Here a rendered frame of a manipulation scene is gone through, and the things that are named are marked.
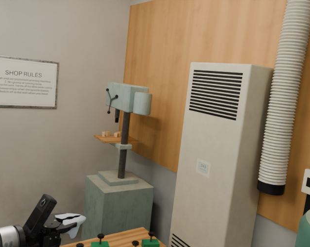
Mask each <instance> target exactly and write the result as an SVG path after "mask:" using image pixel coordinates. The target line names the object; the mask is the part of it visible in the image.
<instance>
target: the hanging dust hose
mask: <svg viewBox="0 0 310 247"><path fill-rule="evenodd" d="M287 1H288V3H286V4H287V6H286V9H285V11H286V12H285V15H284V19H283V21H284V22H282V24H283V25H282V27H283V28H281V30H282V31H281V32H280V33H281V35H280V38H279V39H280V41H279V43H280V44H278V46H279V47H277V48H278V50H277V52H278V53H277V55H278V56H276V58H277V59H276V62H275V64H276V65H275V66H274V67H275V68H274V70H275V71H274V72H273V73H274V75H273V76H274V77H273V79H274V80H273V81H272V82H273V83H272V84H271V85H273V86H271V88H272V89H271V91H272V92H270V94H271V95H270V97H271V98H269V99H270V101H269V103H270V104H268V105H269V107H268V110H267V111H268V113H267V114H268V115H267V117H268V118H267V119H266V120H267V121H266V123H267V124H265V126H266V127H265V129H266V130H265V133H264V139H263V140H264V141H263V143H264V144H263V147H262V149H263V150H262V153H261V154H262V156H261V157H262V158H261V161H260V163H261V164H260V170H259V171H260V172H259V174H260V175H259V178H258V183H257V189H258V190H259V191H261V192H263V193H266V194H269V195H275V196H281V195H283V194H284V191H285V185H286V183H285V181H286V175H287V174H286V173H287V171H286V170H288V169H287V167H288V165H287V164H288V161H289V160H288V158H289V157H288V156H289V152H290V151H289V150H290V148H289V147H290V146H291V145H290V144H291V142H290V141H291V138H292V137H291V135H293V134H292V132H293V131H292V129H294V128H293V126H294V125H293V123H294V122H293V121H294V120H295V119H294V118H295V116H294V115H295V113H294V112H296V110H295V109H296V107H295V106H297V104H296V103H297V102H298V101H296V100H297V99H298V98H297V97H298V95H297V94H298V93H299V92H298V91H299V89H298V88H300V86H299V85H300V84H301V83H299V82H300V81H301V80H300V79H301V77H300V76H301V75H302V74H301V73H302V72H303V71H302V69H303V68H302V67H303V66H304V65H303V63H304V60H305V58H304V57H306V56H305V54H306V52H305V51H307V49H306V48H307V46H306V45H308V43H307V42H308V41H309V40H308V38H309V36H310V34H309V33H310V0H287Z"/></svg>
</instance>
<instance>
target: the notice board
mask: <svg viewBox="0 0 310 247"><path fill-rule="evenodd" d="M58 73H59V62H53V61H45V60H36V59H28V58H19V57H11V56H2V55H0V107H18V108H52V109H56V105H57V89H58Z"/></svg>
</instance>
